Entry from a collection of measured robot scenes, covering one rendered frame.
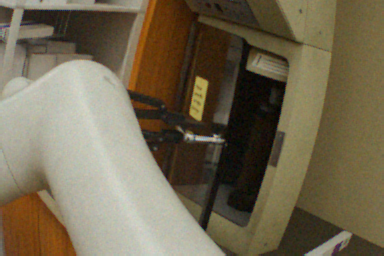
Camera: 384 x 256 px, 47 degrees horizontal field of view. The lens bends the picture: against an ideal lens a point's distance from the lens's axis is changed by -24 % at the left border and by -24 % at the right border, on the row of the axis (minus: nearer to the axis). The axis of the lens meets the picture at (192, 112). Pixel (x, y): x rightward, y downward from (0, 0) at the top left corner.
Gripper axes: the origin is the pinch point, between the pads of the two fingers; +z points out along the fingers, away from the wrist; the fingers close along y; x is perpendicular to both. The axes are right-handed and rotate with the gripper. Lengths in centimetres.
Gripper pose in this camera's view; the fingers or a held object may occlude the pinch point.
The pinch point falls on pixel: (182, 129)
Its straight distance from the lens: 103.6
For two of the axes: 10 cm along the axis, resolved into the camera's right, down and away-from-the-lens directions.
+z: 9.4, 1.3, 3.0
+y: 2.0, -9.6, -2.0
